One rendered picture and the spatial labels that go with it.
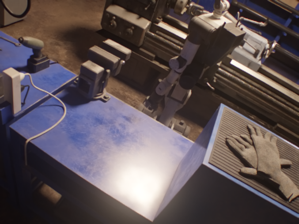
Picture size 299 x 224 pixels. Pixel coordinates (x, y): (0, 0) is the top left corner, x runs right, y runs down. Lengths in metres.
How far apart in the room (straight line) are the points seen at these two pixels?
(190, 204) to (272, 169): 0.27
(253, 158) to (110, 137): 0.65
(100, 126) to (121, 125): 0.11
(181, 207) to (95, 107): 0.68
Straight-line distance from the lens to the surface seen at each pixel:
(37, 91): 1.28
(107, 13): 2.80
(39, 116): 1.15
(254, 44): 2.72
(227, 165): 0.68
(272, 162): 0.76
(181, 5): 2.71
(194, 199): 0.76
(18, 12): 3.85
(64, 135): 1.08
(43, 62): 1.40
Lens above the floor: 1.68
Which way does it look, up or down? 38 degrees down
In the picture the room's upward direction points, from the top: 24 degrees clockwise
